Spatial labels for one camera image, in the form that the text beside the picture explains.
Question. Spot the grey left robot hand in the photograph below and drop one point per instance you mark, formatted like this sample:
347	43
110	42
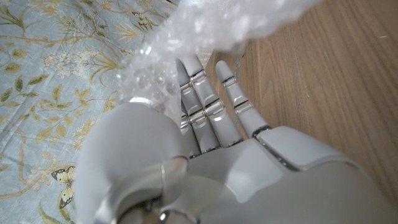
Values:
248	180

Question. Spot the clear bubble wrap roll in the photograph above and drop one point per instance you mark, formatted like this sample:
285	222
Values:
211	25

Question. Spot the floral printed backdrop cloth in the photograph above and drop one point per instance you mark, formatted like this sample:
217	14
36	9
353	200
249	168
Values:
46	77

